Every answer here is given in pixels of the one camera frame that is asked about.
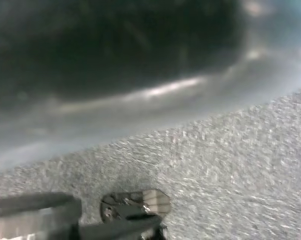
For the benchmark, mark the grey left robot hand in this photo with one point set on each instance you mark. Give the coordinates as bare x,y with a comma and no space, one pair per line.
90,49

